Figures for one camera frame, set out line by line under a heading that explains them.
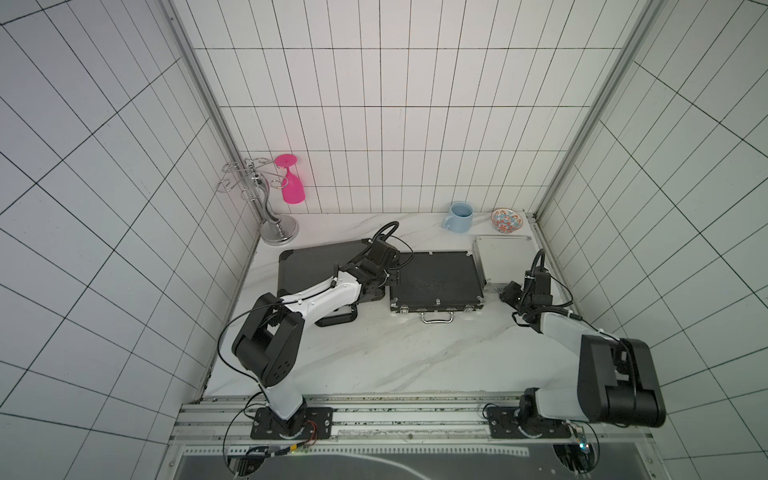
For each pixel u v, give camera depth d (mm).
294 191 1059
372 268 695
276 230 1131
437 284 925
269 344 454
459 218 1111
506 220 1173
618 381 427
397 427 730
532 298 715
